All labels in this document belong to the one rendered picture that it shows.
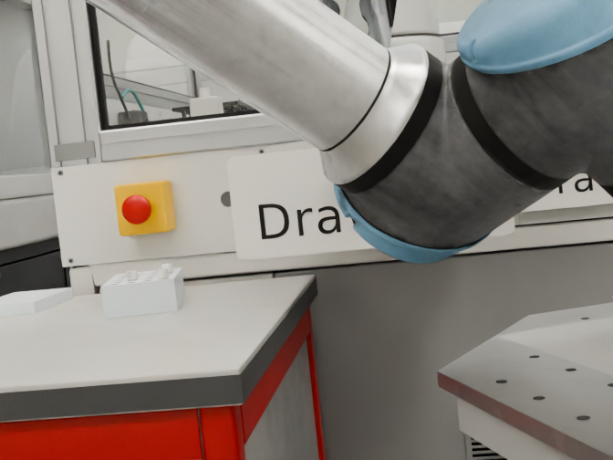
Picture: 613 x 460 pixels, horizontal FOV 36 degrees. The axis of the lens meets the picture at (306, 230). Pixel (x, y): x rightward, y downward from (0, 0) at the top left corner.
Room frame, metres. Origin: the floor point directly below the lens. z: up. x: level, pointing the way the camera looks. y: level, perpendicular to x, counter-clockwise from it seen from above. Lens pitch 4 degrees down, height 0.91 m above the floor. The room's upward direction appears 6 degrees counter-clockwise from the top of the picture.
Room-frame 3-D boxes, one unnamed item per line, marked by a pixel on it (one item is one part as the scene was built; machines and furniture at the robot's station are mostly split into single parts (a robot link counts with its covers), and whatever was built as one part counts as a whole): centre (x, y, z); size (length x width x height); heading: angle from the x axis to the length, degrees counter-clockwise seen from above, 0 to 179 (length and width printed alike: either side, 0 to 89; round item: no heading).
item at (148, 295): (1.13, 0.20, 0.78); 0.12 x 0.08 x 0.04; 3
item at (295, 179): (0.98, -0.07, 0.87); 0.29 x 0.02 x 0.11; 83
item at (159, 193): (1.32, 0.22, 0.88); 0.07 x 0.05 x 0.07; 83
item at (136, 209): (1.29, 0.23, 0.88); 0.04 x 0.03 x 0.04; 83
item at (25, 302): (1.25, 0.39, 0.77); 0.13 x 0.09 x 0.02; 171
